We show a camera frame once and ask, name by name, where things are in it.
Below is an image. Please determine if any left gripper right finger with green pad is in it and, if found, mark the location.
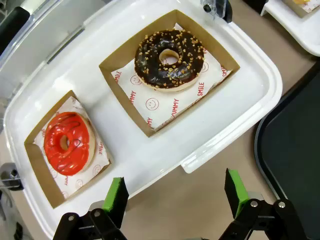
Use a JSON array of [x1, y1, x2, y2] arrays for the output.
[[218, 167, 311, 240]]

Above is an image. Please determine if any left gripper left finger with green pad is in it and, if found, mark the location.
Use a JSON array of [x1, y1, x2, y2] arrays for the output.
[[52, 176, 130, 240]]

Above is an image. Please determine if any brown cardboard donut tray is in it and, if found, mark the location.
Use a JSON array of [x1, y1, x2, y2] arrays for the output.
[[98, 9, 241, 138], [24, 89, 113, 209], [284, 0, 320, 18]]

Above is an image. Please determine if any printed white paper liner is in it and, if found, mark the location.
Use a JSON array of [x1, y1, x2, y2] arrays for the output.
[[110, 22, 232, 131], [33, 96, 111, 200]]

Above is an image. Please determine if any chocolate nut-sprinkled donut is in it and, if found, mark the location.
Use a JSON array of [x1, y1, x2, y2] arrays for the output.
[[134, 29, 206, 93]]

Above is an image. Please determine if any red glazed donut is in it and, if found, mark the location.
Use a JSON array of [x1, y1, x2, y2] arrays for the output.
[[43, 111, 96, 177]]

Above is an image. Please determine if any black plastic serving tray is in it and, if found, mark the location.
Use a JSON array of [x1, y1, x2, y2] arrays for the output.
[[253, 71, 320, 221]]

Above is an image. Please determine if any left clear-lid display case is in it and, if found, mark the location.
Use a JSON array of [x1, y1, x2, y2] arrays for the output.
[[3, 0, 283, 237]]

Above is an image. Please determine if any clear display case lid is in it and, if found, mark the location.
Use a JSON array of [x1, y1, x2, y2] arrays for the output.
[[0, 0, 136, 106]]

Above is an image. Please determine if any white display case base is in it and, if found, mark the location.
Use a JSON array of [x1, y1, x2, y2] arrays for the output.
[[259, 0, 320, 57]]

